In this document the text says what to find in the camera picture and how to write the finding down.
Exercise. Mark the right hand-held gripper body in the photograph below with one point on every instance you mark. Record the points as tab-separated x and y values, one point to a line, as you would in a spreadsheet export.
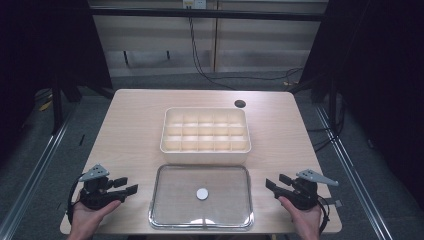
305	195

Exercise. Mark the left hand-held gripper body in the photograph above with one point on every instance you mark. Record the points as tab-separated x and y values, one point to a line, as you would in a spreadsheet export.
95	195

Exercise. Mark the person's right hand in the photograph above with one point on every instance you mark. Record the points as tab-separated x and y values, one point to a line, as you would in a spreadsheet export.
305	223

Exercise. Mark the person's left hand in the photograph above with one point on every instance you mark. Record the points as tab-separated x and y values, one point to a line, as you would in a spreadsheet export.
83	221

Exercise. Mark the grey tape strip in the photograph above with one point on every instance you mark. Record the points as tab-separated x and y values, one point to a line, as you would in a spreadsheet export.
333	202

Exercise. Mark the clear lid with white knob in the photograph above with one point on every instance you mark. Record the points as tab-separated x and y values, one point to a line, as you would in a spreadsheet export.
173	200

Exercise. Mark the small black floor object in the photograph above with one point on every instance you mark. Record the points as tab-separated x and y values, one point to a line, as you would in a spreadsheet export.
81	140

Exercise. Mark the white compartment storage box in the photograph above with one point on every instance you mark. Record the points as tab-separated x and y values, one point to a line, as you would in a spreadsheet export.
205	156

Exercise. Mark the black metal stand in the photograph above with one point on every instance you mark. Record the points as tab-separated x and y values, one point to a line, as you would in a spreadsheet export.
332	106
57	110

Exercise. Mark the yellow floor object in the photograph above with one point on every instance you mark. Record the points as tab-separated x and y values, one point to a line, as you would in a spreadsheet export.
45	106

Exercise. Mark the dark curtain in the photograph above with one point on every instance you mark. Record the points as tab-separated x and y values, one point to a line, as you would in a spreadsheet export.
383	83

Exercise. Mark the black horizontal bar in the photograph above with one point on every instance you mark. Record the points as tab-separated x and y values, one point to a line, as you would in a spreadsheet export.
200	14

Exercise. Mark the metal floor rail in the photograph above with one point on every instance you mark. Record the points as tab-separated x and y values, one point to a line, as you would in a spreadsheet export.
353	173
36	173

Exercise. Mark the white wall outlet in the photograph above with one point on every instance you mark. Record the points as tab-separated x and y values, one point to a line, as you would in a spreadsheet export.
195	3

